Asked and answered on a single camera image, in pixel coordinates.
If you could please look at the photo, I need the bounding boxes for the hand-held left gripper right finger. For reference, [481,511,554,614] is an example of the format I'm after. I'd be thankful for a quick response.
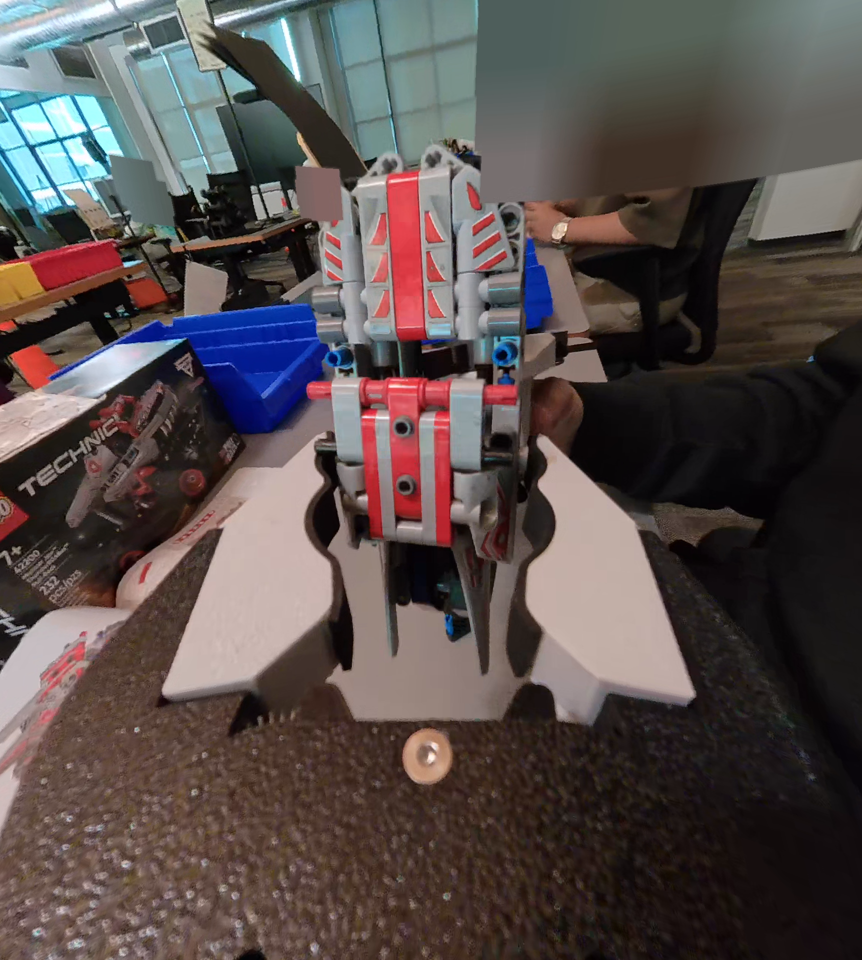
[507,437,698,727]

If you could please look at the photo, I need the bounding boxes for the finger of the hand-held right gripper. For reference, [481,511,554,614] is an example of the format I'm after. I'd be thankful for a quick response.
[524,330,576,380]

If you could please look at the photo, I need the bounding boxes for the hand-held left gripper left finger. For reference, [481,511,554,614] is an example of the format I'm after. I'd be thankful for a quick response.
[161,433,353,704]

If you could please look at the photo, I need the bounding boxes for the grey red toy brick truck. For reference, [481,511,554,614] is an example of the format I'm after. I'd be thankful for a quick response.
[309,146,531,661]

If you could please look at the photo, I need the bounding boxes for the person's right hand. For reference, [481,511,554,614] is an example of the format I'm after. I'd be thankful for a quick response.
[532,377,587,456]

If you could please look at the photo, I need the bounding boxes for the black toy set box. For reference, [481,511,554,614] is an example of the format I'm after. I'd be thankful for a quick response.
[0,337,246,714]

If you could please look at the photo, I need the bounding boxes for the black office chair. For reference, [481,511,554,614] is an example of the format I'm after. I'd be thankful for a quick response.
[573,178,760,374]

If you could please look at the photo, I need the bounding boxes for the open instruction booklet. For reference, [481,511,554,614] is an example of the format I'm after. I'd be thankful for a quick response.
[0,465,286,834]

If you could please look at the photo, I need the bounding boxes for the person's torso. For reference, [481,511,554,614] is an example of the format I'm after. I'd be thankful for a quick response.
[667,281,862,960]

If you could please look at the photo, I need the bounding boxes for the wooden workbench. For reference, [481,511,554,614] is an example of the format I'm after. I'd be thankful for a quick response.
[0,258,158,354]

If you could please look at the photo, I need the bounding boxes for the black sign board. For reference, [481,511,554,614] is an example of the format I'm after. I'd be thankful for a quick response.
[202,21,370,181]

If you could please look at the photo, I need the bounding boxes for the row of red bins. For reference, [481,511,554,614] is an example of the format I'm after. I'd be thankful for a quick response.
[22,240,125,290]

